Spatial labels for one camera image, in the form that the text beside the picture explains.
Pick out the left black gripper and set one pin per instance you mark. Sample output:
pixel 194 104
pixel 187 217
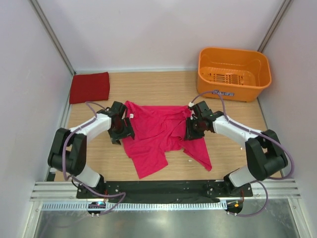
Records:
pixel 128 131

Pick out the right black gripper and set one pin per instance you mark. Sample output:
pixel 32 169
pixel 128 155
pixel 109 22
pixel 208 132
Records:
pixel 189 134

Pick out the pink t shirt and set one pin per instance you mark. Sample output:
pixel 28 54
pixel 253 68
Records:
pixel 160 129

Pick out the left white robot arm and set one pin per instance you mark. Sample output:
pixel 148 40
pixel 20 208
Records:
pixel 68 152

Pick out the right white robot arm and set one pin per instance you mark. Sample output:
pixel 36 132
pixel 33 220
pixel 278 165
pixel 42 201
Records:
pixel 263 150

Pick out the folded dark red t shirt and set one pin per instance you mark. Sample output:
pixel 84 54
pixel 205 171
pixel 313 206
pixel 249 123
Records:
pixel 89 87

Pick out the orange plastic basket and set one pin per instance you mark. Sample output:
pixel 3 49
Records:
pixel 238 75

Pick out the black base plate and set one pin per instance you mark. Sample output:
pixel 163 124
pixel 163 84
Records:
pixel 176 191

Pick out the white slotted cable duct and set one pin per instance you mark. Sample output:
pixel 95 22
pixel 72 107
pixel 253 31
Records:
pixel 100 206

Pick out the aluminium frame rail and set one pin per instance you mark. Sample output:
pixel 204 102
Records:
pixel 66 191

